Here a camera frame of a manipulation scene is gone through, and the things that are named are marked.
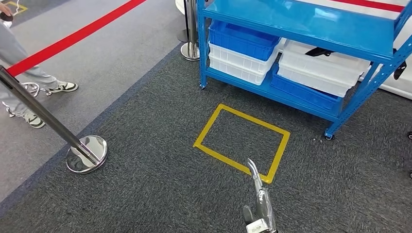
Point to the large blue metal shelf rack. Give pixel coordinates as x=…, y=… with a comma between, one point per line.
x=289, y=25

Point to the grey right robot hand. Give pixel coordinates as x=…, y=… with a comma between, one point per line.
x=265, y=205

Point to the chrome stool base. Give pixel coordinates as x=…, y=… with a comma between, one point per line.
x=32, y=88

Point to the thin black stanchion post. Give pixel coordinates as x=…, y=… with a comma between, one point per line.
x=182, y=36

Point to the person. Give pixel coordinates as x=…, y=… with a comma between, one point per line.
x=13, y=51

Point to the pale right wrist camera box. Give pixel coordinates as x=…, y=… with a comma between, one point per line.
x=260, y=228

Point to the chrome stanchion post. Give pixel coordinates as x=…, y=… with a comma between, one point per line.
x=38, y=111

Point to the black handheld device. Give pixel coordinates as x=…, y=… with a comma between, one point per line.
x=6, y=16

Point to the white car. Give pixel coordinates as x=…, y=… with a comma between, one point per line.
x=396, y=83

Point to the red barrier belt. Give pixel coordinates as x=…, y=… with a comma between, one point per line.
x=74, y=37

